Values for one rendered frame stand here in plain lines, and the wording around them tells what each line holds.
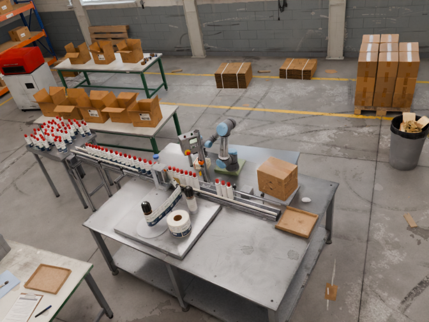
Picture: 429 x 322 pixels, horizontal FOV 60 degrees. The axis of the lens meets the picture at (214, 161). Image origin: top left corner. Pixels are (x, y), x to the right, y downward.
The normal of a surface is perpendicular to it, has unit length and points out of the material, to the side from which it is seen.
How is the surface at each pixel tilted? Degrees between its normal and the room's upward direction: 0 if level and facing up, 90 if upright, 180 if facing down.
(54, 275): 0
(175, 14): 90
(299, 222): 0
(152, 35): 90
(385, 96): 87
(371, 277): 0
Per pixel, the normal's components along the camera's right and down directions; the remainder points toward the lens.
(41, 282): -0.15, -0.79
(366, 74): -0.34, 0.62
